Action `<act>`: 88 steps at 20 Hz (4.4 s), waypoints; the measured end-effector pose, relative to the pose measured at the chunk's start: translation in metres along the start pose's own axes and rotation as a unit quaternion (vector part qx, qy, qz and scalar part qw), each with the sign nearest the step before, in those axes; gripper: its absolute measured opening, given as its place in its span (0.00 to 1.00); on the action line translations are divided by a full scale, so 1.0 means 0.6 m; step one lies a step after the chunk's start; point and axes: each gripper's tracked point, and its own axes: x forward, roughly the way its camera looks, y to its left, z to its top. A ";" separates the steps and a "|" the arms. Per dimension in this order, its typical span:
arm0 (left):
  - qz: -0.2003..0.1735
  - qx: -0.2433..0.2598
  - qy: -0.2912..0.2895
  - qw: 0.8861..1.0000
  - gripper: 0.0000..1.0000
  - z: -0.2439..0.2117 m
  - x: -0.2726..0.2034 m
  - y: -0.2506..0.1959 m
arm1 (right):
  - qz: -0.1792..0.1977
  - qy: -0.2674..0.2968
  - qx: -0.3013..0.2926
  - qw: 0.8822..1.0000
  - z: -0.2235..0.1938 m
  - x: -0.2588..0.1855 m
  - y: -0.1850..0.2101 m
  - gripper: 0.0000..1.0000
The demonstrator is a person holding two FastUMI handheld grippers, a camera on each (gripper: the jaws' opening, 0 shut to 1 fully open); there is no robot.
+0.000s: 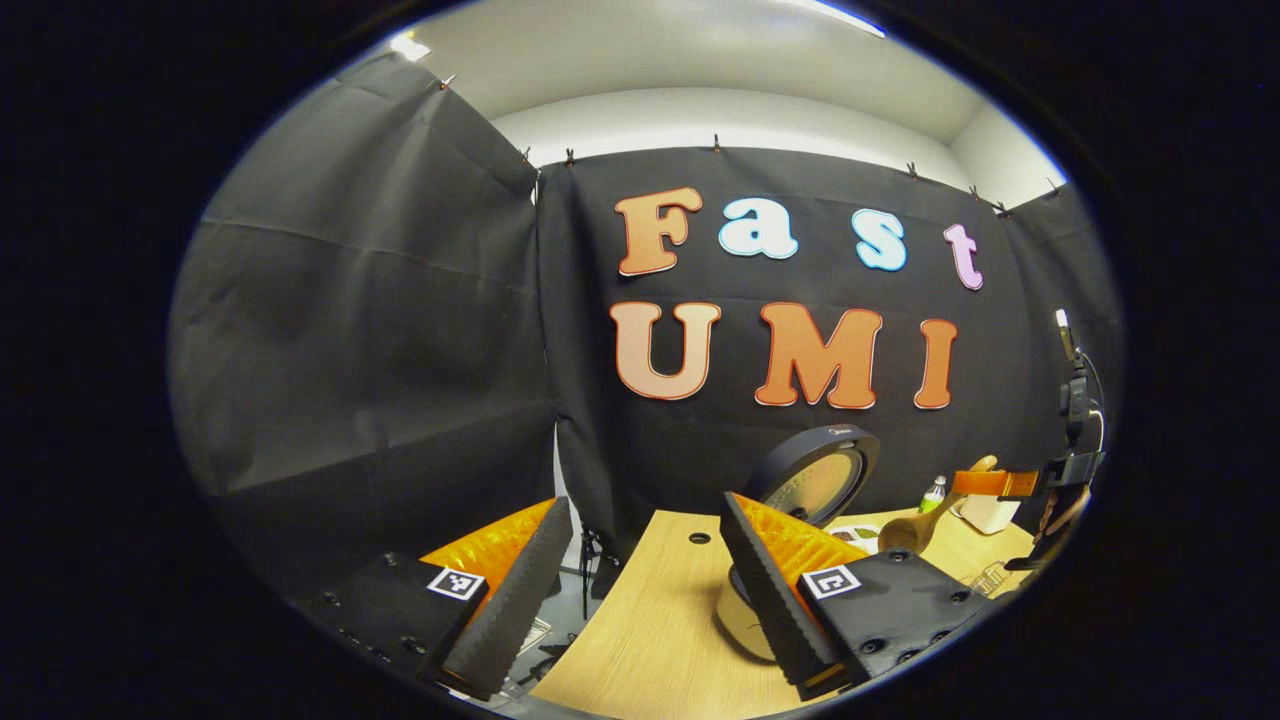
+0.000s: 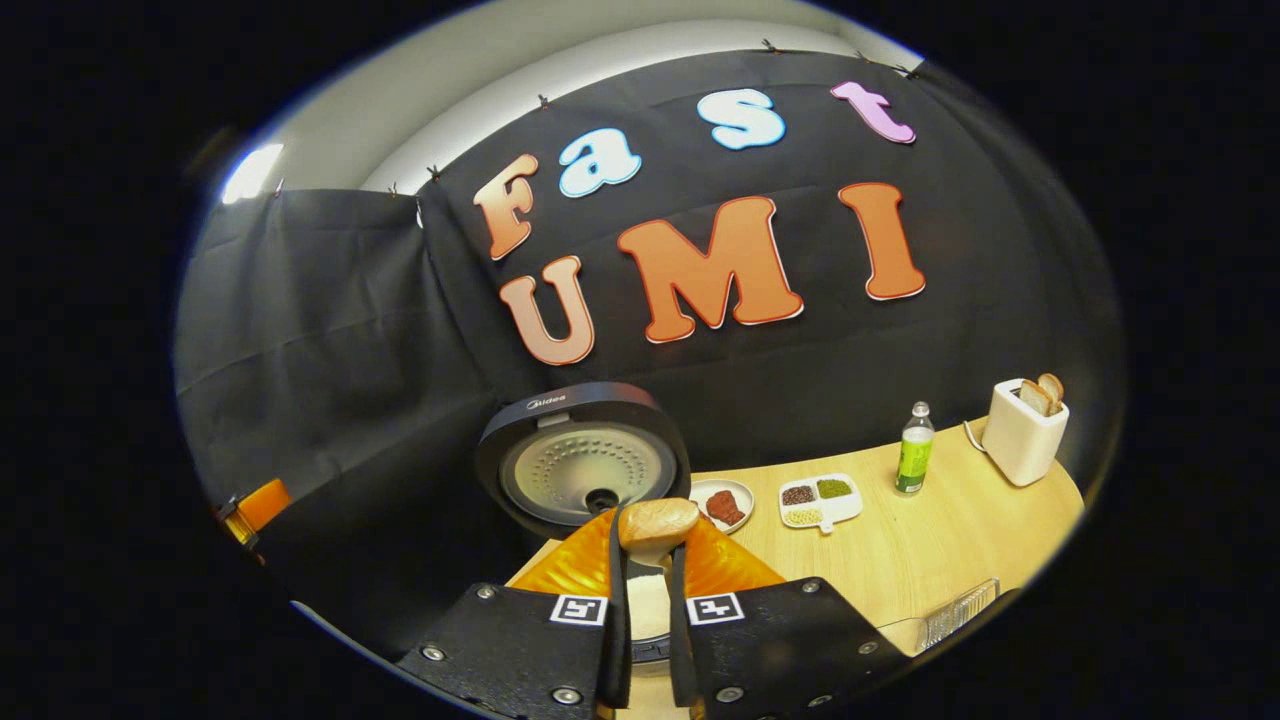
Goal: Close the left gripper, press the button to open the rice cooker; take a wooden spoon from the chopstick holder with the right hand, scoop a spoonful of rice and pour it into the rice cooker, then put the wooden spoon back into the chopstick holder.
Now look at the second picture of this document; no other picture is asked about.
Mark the black backdrop cloth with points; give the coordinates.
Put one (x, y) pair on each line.
(350, 330)

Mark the green drink bottle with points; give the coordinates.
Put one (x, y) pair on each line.
(913, 460)

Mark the red meat piece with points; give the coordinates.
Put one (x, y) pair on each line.
(732, 516)
(718, 500)

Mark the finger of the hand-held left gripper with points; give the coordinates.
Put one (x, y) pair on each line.
(262, 503)

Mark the white divided grain dish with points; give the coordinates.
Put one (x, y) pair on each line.
(820, 503)

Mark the white round plate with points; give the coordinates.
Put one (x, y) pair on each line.
(698, 490)

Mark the wooden spoon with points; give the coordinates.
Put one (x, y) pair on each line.
(658, 522)

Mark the toasted bread slice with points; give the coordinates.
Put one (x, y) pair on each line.
(1034, 398)
(1052, 388)

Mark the clear chopstick holder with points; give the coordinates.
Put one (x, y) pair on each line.
(960, 615)

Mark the black rice cooker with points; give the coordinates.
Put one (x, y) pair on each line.
(580, 470)

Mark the white toaster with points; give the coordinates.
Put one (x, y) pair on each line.
(1020, 445)

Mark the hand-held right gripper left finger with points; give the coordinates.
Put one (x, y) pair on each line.
(617, 620)

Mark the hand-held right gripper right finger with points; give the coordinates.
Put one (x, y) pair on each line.
(680, 620)

